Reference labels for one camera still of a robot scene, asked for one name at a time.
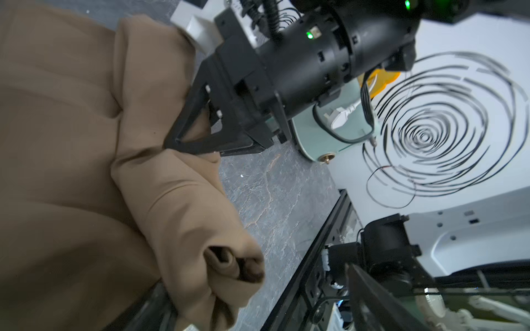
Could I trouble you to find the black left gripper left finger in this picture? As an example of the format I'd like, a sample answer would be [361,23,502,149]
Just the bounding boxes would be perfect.
[104,281,176,331]

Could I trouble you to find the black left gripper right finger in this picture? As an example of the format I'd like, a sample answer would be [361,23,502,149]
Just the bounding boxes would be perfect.
[346,264,428,330]

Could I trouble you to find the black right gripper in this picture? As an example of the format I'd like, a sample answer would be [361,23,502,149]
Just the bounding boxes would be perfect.
[163,1,420,156]

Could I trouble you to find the tan brown skirt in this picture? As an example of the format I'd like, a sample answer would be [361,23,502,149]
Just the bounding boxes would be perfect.
[1,1,265,330]

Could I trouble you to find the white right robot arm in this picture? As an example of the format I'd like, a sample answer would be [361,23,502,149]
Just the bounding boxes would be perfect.
[164,1,529,291]

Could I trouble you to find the mint green toaster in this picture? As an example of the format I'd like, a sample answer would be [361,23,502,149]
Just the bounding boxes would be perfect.
[291,79,380,164]

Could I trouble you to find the yellow toast slice right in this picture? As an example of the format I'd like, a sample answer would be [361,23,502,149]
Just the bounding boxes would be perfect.
[367,69,401,99]

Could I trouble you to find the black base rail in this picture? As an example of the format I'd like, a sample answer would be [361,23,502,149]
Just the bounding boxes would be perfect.
[262,190,360,330]

